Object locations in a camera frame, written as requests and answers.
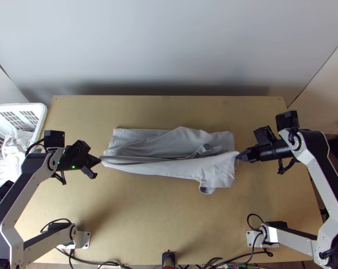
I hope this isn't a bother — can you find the grey t-shirt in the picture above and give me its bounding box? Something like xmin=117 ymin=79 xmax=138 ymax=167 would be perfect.
xmin=100 ymin=126 xmax=240 ymax=195

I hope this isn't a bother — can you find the white laundry basket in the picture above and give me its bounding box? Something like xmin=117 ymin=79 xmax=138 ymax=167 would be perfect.
xmin=0 ymin=103 xmax=48 ymax=208

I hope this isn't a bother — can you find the heap of clothes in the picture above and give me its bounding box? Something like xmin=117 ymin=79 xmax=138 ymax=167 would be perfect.
xmin=0 ymin=130 xmax=37 ymax=208

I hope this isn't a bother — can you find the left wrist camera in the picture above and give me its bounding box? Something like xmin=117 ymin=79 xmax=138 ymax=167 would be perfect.
xmin=65 ymin=139 xmax=91 ymax=156

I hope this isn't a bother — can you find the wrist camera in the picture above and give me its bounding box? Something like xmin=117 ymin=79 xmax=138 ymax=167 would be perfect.
xmin=253 ymin=126 xmax=277 ymax=148
xmin=65 ymin=139 xmax=91 ymax=156

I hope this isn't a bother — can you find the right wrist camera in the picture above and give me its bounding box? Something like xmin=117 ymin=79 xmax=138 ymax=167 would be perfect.
xmin=253 ymin=126 xmax=277 ymax=148

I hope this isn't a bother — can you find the black cable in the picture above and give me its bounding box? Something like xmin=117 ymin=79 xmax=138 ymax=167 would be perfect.
xmin=56 ymin=246 xmax=128 ymax=269
xmin=39 ymin=218 xmax=72 ymax=234
xmin=204 ymin=250 xmax=272 ymax=269
xmin=247 ymin=213 xmax=274 ymax=256

